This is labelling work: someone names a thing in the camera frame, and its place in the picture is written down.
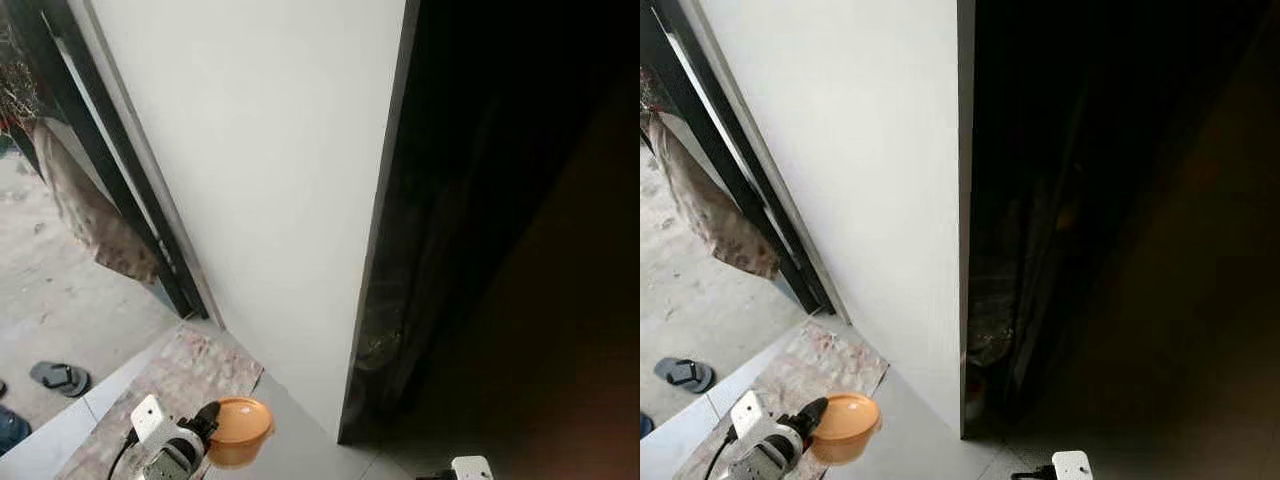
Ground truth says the orange plastic bowl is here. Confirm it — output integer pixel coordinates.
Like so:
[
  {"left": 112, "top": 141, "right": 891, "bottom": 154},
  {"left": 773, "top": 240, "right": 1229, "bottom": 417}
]
[
  {"left": 812, "top": 392, "right": 882, "bottom": 465},
  {"left": 208, "top": 396, "right": 274, "bottom": 469}
]

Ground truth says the black fridge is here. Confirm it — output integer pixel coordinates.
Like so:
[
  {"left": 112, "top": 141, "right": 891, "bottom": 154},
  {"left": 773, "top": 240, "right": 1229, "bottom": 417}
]
[
  {"left": 338, "top": 0, "right": 641, "bottom": 446},
  {"left": 957, "top": 0, "right": 1280, "bottom": 441}
]

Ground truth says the grey slipper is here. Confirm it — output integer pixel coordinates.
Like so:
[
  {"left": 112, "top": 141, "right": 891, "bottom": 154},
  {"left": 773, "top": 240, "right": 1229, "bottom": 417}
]
[
  {"left": 654, "top": 357, "right": 716, "bottom": 394},
  {"left": 29, "top": 361, "right": 91, "bottom": 398}
]

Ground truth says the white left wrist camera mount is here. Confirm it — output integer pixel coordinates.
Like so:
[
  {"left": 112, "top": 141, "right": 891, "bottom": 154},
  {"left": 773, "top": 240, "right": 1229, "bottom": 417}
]
[
  {"left": 730, "top": 390, "right": 773, "bottom": 443},
  {"left": 130, "top": 394, "right": 169, "bottom": 447}
]

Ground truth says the black door frame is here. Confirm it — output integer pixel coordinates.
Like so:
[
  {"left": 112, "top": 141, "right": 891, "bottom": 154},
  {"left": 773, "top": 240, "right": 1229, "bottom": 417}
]
[
  {"left": 640, "top": 0, "right": 836, "bottom": 316},
  {"left": 10, "top": 0, "right": 211, "bottom": 321}
]

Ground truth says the floral curtain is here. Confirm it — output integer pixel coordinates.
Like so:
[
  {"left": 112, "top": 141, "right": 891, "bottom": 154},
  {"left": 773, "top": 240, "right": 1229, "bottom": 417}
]
[
  {"left": 30, "top": 120, "right": 161, "bottom": 286},
  {"left": 648, "top": 112, "right": 781, "bottom": 279}
]

